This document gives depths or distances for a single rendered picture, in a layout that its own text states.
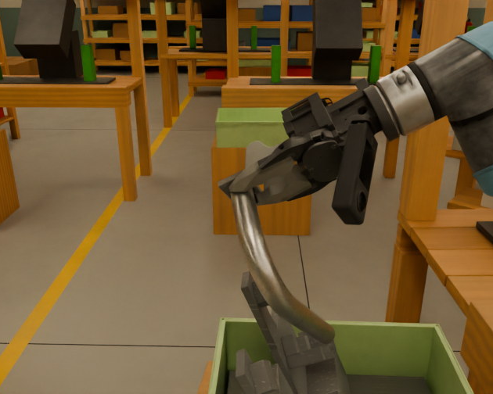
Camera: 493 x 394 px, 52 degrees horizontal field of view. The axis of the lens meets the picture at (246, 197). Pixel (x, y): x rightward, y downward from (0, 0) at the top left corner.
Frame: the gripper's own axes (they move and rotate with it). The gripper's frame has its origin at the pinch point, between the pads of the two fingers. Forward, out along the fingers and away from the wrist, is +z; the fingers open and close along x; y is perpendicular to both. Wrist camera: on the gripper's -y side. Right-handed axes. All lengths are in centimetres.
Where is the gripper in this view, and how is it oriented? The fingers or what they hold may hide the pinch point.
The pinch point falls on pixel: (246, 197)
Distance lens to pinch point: 64.3
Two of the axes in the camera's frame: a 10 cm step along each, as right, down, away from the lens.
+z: -8.6, 4.4, 2.4
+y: -2.1, -7.5, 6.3
